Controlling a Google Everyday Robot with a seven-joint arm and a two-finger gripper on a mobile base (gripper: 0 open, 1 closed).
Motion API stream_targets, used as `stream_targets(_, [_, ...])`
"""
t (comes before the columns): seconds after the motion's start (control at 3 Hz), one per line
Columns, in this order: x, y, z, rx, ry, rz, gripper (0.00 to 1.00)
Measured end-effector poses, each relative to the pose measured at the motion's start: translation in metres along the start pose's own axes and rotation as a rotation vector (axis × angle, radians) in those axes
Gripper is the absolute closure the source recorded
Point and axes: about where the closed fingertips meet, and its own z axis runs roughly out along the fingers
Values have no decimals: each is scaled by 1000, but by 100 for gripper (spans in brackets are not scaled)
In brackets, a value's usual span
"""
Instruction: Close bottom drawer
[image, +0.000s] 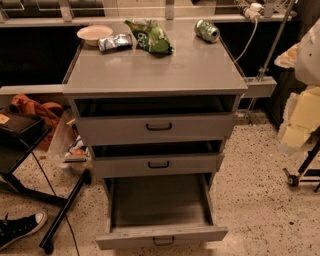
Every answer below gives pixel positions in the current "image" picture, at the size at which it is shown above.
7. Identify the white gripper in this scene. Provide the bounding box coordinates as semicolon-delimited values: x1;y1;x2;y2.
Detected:
278;86;320;154

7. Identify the grey bottom drawer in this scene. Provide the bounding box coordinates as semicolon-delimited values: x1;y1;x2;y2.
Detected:
96;174;228;250

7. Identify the grey drawer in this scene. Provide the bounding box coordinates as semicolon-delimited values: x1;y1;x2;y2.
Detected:
76;113;235;146
92;153;224;178
96;174;228;250

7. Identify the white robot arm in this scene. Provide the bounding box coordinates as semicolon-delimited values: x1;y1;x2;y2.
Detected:
275;19;320;154

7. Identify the grey drawer cabinet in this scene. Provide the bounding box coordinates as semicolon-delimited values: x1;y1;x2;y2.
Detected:
61;18;249;201

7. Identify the grey middle drawer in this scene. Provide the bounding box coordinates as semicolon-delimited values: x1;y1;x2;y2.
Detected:
92;153;224;178

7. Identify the grey top drawer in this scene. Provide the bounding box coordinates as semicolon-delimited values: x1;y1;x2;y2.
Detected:
76;113;235;146

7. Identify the black wheeled tripod base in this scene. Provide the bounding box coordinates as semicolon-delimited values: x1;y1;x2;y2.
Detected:
283;140;320;192

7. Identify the metal pole with clamp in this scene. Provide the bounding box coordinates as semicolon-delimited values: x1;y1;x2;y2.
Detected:
244;0;296;125

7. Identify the white power strip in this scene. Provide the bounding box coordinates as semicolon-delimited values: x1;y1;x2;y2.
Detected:
237;0;262;20

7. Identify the green soda can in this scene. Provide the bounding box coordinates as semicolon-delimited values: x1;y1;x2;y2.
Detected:
194;20;220;43

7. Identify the green chip bag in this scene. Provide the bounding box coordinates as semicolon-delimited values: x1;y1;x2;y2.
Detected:
124;18;173;54

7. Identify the crushed silver blue packet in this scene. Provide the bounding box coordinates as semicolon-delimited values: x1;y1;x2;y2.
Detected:
98;33;133;52

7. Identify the white bowl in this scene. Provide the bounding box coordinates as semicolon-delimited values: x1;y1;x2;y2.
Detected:
77;25;113;47

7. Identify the clear plastic trash bag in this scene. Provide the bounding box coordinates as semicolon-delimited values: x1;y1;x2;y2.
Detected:
47;109;92;174

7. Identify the orange backpack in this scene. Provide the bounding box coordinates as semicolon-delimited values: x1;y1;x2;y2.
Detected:
11;94;64;150

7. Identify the black side table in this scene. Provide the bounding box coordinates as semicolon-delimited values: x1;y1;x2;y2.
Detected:
0;109;91;255

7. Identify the black sneaker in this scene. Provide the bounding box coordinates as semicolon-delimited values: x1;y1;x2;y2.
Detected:
0;211;48;251

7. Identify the grey horizontal rail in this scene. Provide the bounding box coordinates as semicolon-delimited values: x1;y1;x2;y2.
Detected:
0;76;277;98

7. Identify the white power cable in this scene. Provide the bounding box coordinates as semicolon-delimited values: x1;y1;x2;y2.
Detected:
233;17;260;65

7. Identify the black floor cable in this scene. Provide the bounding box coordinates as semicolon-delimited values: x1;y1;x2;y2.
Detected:
19;139;81;256

